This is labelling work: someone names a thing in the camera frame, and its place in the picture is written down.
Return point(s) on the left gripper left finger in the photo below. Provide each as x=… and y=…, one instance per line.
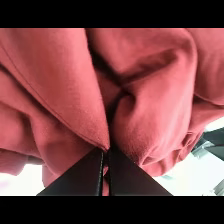
x=83, y=180

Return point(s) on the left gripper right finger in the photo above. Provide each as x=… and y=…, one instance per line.
x=133, y=180

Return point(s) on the red T-shirt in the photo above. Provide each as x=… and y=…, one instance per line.
x=66, y=93

